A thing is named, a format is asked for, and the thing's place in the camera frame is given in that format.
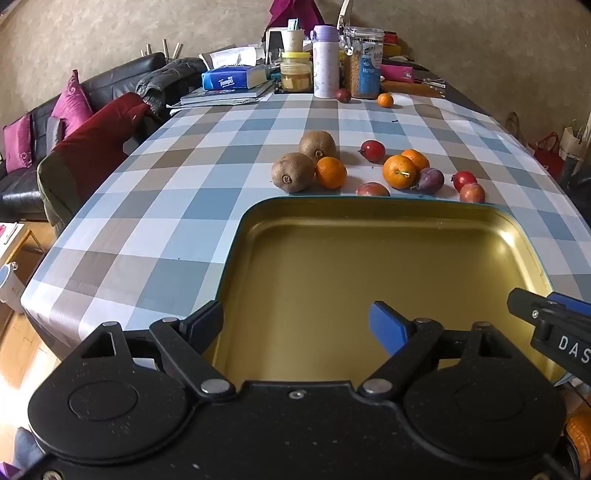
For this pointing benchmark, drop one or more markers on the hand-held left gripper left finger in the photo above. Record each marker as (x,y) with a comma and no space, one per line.
(205,323)

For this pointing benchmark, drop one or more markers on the purple lidded thermos bottle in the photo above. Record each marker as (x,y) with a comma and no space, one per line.
(325,69)

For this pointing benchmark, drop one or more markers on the yellow lidded jar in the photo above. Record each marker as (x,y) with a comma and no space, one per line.
(295,74)

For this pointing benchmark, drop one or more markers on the blue tissue pack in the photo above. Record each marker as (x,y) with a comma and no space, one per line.
(231,78)

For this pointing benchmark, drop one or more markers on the white bucket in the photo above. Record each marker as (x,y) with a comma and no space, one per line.
(10,288)

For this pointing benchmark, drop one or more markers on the white tissue box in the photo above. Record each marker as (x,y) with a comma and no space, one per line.
(231,56)

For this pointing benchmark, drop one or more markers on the orange tangerine with stem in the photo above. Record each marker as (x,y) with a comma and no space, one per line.
(399,171)

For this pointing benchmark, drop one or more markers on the white cup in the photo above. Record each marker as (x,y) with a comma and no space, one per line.
(292,41)

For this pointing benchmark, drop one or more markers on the red box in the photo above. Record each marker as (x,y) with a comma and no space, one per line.
(390,35)

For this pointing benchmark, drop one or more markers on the yellow box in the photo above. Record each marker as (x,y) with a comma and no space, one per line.
(391,50)

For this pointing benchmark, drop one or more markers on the magenta bag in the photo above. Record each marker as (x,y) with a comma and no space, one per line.
(295,11)

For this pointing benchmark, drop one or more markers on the brown kiwi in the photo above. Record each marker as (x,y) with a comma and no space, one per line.
(293,171)
(317,145)

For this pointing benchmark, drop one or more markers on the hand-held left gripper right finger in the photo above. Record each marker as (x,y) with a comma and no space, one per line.
(388,328)

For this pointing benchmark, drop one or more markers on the pink pouch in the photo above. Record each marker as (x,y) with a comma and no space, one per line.
(396,73)

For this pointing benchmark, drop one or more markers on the black leather sofa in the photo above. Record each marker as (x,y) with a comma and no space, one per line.
(27,189)

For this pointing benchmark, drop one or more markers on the black jacket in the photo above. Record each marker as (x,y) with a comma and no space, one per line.
(171,78)

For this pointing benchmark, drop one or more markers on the red tomato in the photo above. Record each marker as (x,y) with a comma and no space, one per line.
(371,150)

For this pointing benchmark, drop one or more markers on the small orange tangerine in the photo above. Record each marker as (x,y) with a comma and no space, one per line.
(385,99)

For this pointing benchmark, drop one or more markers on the dark red plum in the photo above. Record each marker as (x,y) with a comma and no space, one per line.
(343,95)

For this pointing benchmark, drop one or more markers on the stack of books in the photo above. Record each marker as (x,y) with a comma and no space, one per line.
(221,94)

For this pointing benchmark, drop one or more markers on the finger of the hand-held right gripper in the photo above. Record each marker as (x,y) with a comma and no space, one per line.
(526,302)

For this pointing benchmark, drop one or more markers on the red paper bag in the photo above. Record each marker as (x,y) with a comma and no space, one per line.
(548,154)

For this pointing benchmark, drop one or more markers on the red purple plum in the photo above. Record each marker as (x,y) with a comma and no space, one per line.
(373,189)
(472,193)

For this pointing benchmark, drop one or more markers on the white paper bag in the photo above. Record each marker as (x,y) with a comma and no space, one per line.
(575,143)

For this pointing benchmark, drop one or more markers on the large pink cushion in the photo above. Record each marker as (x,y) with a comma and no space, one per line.
(71,104)

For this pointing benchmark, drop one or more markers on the dark red cloth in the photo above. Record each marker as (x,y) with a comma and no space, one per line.
(92,147)

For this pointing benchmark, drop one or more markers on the bright red plum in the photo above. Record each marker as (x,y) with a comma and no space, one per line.
(464,179)

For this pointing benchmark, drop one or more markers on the golden tin tray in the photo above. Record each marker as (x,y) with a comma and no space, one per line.
(369,258)

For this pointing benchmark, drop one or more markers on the small pink cushion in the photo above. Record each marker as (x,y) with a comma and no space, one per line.
(18,143)

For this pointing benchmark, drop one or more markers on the orange brown board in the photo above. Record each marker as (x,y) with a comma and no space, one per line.
(411,88)

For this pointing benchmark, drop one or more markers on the blue grey checked tablecloth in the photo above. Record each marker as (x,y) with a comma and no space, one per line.
(184,194)

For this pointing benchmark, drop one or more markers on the glass jar with blue label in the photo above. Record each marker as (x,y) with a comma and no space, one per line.
(364,74)

